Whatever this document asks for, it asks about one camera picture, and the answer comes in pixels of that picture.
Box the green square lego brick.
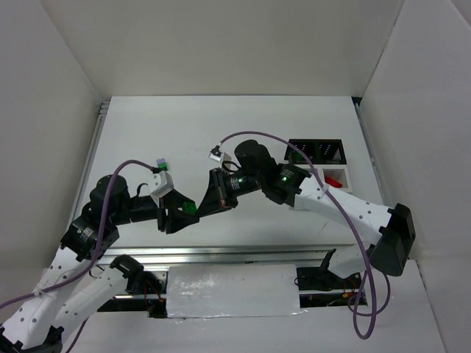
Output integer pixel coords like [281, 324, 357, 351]
[182, 202, 197, 215]

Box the green curved lego brick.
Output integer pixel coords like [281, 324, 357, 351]
[291, 152, 305, 164]

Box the red curved lego brick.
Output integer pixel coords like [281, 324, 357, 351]
[325, 176, 344, 188]

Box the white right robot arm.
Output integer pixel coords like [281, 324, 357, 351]
[196, 140, 416, 278]

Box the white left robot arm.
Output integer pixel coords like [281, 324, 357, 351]
[1, 170, 199, 352]

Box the black slotted container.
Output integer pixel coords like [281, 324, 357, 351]
[289, 139, 347, 165]

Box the white taped cover panel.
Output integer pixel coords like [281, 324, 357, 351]
[166, 264, 302, 318]

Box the white slotted container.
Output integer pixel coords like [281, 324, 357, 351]
[282, 164, 352, 210]

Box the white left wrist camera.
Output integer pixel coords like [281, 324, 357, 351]
[148, 171, 174, 199]

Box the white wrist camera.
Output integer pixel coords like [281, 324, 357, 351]
[208, 145, 232, 168]
[148, 171, 174, 199]

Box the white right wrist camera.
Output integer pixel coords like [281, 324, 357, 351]
[208, 145, 232, 168]

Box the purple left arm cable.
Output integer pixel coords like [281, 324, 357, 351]
[0, 160, 163, 353]

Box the aluminium front rail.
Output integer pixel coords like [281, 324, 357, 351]
[99, 245, 347, 268]

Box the aluminium rail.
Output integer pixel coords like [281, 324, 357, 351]
[99, 245, 347, 268]
[69, 101, 110, 221]

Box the aluminium left side rail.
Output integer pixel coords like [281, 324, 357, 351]
[69, 101, 110, 221]

